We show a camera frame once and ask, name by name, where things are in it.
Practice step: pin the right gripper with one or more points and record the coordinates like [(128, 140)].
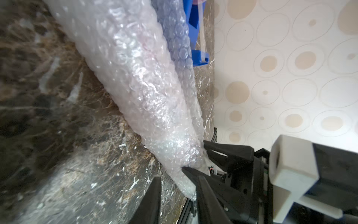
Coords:
[(243, 190)]

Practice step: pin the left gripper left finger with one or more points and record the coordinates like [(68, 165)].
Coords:
[(148, 211)]

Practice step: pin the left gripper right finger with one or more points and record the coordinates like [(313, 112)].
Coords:
[(209, 208)]

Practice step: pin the bubble wrap sheet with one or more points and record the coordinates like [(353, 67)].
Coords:
[(140, 52)]

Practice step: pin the blue tape dispenser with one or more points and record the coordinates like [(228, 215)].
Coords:
[(194, 11)]

